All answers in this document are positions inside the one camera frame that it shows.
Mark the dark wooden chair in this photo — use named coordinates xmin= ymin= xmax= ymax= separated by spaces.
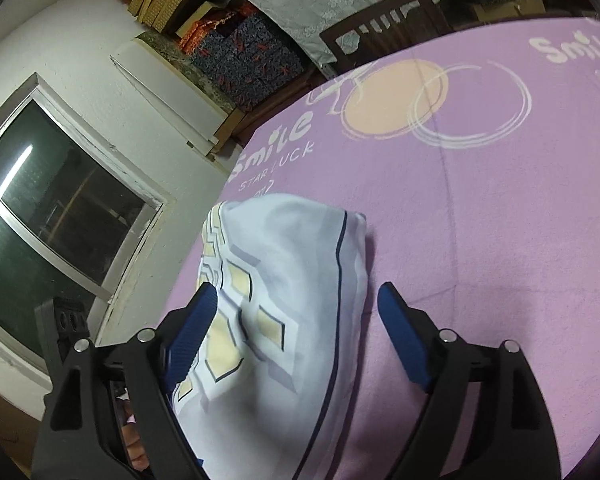
xmin=320 ymin=0 xmax=453 ymax=73

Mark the blue and white printed shirt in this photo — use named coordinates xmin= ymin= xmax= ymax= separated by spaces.
xmin=172 ymin=199 xmax=370 ymax=480

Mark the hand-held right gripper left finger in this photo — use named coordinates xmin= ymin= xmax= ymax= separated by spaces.
xmin=32 ymin=281 xmax=220 ymax=480

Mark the white framed window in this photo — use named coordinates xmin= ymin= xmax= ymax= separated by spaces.
xmin=0 ymin=72 xmax=173 ymax=376

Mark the low wooden cabinet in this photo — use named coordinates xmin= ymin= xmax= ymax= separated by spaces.
xmin=212 ymin=67 xmax=326 ymax=158

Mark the stack of dark patterned boxes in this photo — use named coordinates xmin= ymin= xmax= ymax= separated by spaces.
xmin=192 ymin=12 xmax=306 ymax=111

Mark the orange patterned box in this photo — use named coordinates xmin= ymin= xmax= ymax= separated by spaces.
xmin=177 ymin=2 xmax=256 ymax=53

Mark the white flat board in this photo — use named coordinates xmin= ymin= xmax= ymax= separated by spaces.
xmin=111 ymin=40 xmax=221 ymax=153

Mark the purple printed blanket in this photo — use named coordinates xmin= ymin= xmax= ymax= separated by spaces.
xmin=167 ymin=15 xmax=600 ymax=480

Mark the person's left hand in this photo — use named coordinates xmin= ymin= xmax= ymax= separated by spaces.
xmin=121 ymin=395 xmax=151 ymax=472

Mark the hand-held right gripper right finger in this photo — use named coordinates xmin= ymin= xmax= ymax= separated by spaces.
xmin=377 ymin=281 xmax=576 ymax=480

